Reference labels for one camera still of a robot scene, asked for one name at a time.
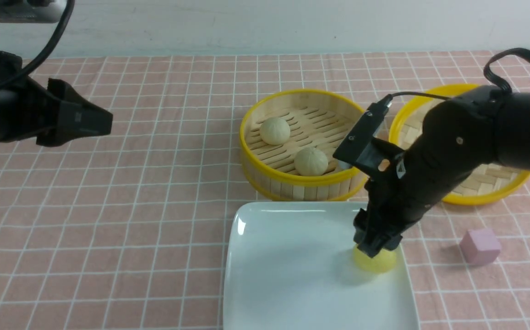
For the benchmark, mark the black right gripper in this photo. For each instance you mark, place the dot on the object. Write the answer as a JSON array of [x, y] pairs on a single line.
[[392, 209]]

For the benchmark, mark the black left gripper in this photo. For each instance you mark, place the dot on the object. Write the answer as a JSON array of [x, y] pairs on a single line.
[[55, 115]]

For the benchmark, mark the yellow steamed bun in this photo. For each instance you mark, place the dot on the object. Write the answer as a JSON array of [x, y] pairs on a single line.
[[384, 262]]

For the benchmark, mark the beige steamed bun front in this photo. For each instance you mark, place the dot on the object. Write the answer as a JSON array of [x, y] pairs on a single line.
[[311, 162]]

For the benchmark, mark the beige steamed bun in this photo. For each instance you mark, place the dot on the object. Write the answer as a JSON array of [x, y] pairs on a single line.
[[275, 131], [311, 162]]

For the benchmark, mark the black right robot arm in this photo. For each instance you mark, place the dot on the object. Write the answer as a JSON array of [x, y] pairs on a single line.
[[510, 116]]

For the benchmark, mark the white square plate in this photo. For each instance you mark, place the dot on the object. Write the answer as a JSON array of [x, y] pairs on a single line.
[[290, 267]]

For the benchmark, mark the pink cube block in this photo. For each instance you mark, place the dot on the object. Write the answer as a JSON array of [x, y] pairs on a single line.
[[480, 246]]

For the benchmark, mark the yellow-rimmed woven steamer lid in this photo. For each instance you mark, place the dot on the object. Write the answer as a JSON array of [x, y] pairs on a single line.
[[489, 183]]

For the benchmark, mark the pink checkered tablecloth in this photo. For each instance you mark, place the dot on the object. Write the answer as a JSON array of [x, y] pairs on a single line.
[[129, 231]]

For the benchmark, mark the yellow-rimmed bamboo steamer basket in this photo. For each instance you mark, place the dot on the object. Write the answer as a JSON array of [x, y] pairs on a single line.
[[317, 119]]

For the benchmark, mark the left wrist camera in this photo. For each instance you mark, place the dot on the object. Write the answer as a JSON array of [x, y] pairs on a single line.
[[39, 12]]

